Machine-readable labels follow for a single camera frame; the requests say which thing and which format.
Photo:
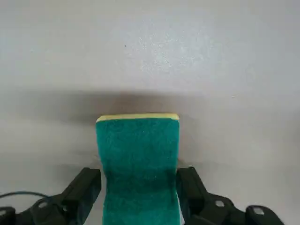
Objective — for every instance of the green and yellow sponge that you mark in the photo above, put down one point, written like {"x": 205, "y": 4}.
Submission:
{"x": 138, "y": 164}

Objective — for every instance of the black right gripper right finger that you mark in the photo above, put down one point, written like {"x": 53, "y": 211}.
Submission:
{"x": 201, "y": 206}

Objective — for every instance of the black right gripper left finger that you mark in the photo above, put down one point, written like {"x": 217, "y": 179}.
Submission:
{"x": 70, "y": 201}

